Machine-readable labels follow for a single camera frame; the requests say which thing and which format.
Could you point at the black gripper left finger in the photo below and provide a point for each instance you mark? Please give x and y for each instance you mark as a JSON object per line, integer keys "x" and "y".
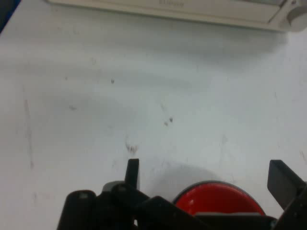
{"x": 120, "y": 206}

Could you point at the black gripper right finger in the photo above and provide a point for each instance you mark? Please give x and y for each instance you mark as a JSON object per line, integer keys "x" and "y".
{"x": 287, "y": 189}

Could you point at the red bowl with black rim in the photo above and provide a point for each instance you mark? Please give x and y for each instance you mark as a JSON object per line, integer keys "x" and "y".
{"x": 216, "y": 198}

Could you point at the cream toaster oven body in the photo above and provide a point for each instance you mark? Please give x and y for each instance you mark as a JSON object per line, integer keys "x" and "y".
{"x": 283, "y": 24}

